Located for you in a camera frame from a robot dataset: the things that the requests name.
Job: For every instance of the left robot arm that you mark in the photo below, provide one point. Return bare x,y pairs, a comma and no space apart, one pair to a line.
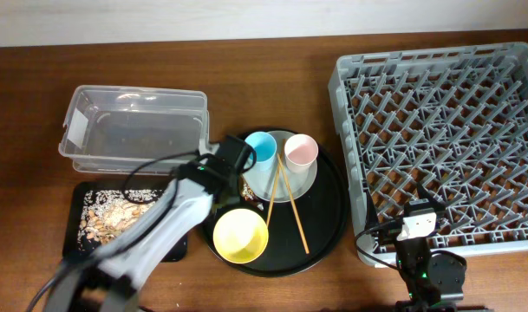
123,266

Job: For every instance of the gold snack wrapper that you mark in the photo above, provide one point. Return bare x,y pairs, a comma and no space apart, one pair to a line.
248,194

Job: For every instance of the grey dishwasher rack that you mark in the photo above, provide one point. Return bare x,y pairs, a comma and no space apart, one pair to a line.
454,120

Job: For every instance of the food scraps and rice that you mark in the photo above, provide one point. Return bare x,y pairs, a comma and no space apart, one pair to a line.
105,214

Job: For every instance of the pink cup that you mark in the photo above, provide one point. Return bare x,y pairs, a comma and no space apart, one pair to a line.
301,151

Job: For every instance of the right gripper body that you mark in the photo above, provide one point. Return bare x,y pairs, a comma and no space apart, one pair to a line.
391,230

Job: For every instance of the grey round plate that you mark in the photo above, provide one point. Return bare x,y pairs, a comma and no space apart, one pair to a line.
262,182

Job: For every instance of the black rectangular tray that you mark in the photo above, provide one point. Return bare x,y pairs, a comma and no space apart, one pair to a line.
75,241

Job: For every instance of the blue cup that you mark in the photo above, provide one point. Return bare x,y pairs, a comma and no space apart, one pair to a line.
265,147

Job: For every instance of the yellow bowl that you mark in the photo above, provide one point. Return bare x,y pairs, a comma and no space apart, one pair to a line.
240,236

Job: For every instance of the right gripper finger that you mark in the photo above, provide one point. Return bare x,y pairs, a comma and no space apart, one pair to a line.
371,217
427,200

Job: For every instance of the clear plastic waste bin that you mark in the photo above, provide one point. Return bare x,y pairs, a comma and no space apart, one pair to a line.
115,129

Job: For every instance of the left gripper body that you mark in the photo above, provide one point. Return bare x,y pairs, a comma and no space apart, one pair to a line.
237,193

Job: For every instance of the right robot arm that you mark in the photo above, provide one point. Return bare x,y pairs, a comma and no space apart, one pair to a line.
434,278

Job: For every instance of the round black serving tray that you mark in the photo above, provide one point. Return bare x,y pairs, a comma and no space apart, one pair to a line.
323,211

